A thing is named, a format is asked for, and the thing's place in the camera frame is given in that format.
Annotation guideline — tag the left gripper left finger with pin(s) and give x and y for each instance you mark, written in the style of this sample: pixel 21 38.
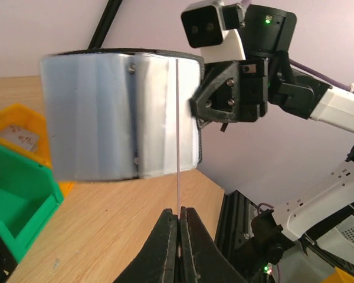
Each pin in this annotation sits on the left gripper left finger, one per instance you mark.
pixel 157 260

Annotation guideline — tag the black leather card holder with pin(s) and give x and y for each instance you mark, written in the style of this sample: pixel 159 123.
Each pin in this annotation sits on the black leather card holder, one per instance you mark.
pixel 111 113

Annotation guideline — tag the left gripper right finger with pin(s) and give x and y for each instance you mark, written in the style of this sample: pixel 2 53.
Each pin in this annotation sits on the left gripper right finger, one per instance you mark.
pixel 201 260

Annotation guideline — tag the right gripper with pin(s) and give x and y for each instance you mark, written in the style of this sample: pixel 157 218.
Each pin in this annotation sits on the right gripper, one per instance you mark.
pixel 227 83

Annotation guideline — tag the right yellow bin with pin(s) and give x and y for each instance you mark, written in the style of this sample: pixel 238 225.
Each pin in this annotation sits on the right yellow bin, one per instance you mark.
pixel 25 162

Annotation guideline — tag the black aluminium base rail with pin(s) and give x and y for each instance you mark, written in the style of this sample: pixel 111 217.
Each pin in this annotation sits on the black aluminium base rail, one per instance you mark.
pixel 234 224

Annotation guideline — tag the right frame post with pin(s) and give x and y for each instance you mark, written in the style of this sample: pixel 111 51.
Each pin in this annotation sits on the right frame post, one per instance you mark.
pixel 104 24

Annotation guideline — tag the white perforated basket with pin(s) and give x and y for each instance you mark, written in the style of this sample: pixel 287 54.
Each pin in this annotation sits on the white perforated basket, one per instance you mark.
pixel 346 228

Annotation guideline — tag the green bin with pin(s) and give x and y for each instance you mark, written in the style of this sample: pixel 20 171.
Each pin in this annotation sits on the green bin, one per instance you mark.
pixel 22 220

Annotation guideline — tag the white patterned card stack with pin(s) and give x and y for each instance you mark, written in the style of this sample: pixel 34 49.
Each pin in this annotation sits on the white patterned card stack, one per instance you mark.
pixel 21 137

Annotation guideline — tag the yellow bin on floor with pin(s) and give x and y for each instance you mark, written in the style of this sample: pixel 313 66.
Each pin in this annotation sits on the yellow bin on floor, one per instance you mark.
pixel 340 276

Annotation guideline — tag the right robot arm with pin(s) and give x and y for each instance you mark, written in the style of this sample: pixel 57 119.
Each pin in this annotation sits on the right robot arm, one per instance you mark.
pixel 311 217

